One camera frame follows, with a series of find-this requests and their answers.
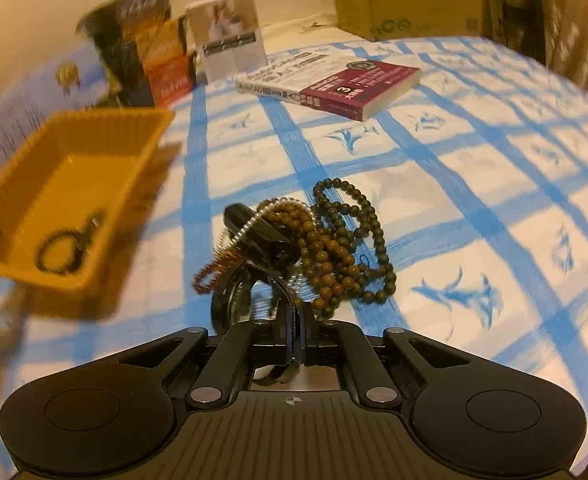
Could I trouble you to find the reddish brown small bead bracelet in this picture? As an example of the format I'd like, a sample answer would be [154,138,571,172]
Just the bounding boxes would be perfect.
[192,251,245,294]

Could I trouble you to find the black bracelet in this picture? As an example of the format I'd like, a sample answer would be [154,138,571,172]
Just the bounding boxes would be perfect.
[35,209,108,274]

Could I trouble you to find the silver pearl chain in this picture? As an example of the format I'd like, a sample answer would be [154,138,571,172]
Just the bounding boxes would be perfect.
[213,199,321,293]

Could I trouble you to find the dark green bead necklace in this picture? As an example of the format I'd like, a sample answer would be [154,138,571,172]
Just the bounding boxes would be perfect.
[313,177,399,307]

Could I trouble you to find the light blue milk box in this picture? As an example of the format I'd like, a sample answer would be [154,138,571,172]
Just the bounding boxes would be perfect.
[0,0,175,181]

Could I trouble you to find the white and maroon book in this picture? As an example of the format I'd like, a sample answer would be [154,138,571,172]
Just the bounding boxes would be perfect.
[235,49,423,122]

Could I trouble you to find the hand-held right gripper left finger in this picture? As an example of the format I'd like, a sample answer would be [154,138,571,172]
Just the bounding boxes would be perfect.
[118,304,295,409]

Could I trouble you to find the blue checked cloth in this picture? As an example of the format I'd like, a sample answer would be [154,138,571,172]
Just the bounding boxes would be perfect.
[0,34,588,463]

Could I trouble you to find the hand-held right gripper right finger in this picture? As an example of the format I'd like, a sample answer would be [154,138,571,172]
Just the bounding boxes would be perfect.
[298,304,475,407]

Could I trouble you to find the black band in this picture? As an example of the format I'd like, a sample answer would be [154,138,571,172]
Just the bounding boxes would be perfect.
[211,264,305,387]

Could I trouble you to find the yellow plastic tray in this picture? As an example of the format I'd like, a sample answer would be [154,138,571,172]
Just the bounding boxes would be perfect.
[0,107,177,292]

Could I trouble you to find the white product box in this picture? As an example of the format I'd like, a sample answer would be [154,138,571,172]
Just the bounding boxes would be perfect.
[185,0,269,82]

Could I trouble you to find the brown bead necklace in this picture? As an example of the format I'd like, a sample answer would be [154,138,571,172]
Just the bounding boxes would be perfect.
[260,199,357,322]

